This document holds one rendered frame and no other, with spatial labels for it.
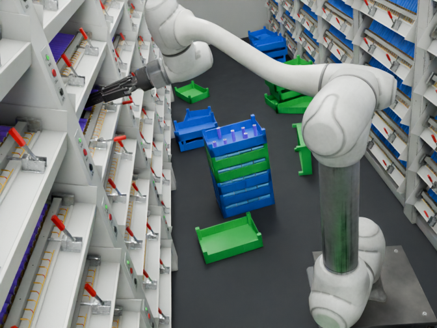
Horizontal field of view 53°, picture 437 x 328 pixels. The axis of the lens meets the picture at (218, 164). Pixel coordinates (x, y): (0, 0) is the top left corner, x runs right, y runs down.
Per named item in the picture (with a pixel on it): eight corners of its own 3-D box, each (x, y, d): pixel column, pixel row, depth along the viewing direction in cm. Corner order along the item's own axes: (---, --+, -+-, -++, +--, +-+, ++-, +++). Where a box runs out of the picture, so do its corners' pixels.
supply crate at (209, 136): (255, 126, 242) (253, 114, 237) (266, 142, 225) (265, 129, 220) (203, 140, 238) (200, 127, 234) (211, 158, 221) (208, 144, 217)
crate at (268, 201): (263, 185, 263) (262, 174, 258) (275, 204, 246) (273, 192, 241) (216, 198, 259) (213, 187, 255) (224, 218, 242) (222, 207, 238)
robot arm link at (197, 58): (170, 72, 148) (155, 41, 138) (212, 55, 147) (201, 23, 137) (175, 92, 141) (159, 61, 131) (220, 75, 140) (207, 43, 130)
